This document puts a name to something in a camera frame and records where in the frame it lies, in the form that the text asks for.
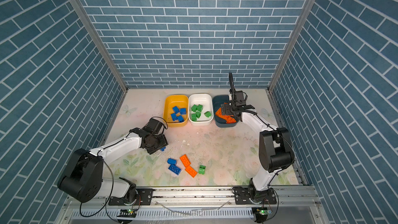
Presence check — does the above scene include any orange lego horizontal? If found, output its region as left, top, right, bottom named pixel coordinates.
left=221, top=115, right=237, bottom=123

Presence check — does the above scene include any orange lego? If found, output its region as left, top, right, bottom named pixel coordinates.
left=215, top=108, right=222, bottom=118
left=185, top=166, right=197, bottom=178
left=180, top=155, right=191, bottom=168

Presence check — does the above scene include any small green lego cube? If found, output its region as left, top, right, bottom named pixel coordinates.
left=197, top=104, right=203, bottom=112

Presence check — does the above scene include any large blue lego bottom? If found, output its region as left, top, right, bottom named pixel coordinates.
left=169, top=164, right=181, bottom=175

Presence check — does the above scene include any orange lego bottom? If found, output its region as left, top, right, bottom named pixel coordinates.
left=185, top=166, right=197, bottom=178

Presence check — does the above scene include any green lego bottom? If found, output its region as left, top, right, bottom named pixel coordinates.
left=198, top=165, right=206, bottom=175

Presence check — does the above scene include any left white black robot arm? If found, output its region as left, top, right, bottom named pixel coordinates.
left=57, top=117, right=168, bottom=205

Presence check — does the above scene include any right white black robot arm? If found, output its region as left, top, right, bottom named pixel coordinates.
left=221, top=72, right=295, bottom=204

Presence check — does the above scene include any dark teal plastic container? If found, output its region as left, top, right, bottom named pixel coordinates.
left=212, top=94, right=239, bottom=128

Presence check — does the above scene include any white plastic container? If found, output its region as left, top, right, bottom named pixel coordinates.
left=188, top=93, right=214, bottom=126

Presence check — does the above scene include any yellow plastic container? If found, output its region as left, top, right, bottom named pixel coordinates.
left=163, top=94, right=188, bottom=128

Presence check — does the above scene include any white vent grille strip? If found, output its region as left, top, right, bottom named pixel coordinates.
left=70, top=208, right=254, bottom=220

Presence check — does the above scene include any left circuit board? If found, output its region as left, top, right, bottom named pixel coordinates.
left=117, top=209, right=138, bottom=218

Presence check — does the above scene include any circuit board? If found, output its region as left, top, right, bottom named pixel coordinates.
left=117, top=209, right=138, bottom=218
left=252, top=207, right=273, bottom=224

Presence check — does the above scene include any right circuit board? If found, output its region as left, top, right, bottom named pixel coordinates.
left=252, top=207, right=273, bottom=224

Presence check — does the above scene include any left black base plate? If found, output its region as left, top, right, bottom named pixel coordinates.
left=108, top=188, right=153, bottom=206

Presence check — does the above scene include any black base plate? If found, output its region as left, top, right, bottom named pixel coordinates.
left=231, top=186, right=277, bottom=205
left=108, top=188, right=153, bottom=206

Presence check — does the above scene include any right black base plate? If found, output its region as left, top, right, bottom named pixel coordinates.
left=231, top=186, right=277, bottom=205

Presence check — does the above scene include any aluminium front rail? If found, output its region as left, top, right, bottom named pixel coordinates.
left=63, top=186, right=321, bottom=208

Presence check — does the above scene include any right aluminium corner post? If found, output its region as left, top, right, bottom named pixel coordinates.
left=268, top=0, right=315, bottom=92

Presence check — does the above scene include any aluminium corner post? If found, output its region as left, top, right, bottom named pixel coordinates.
left=69, top=0, right=128, bottom=93
left=268, top=0, right=315, bottom=92

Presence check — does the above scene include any left aluminium corner post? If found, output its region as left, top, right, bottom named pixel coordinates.
left=69, top=0, right=128, bottom=93

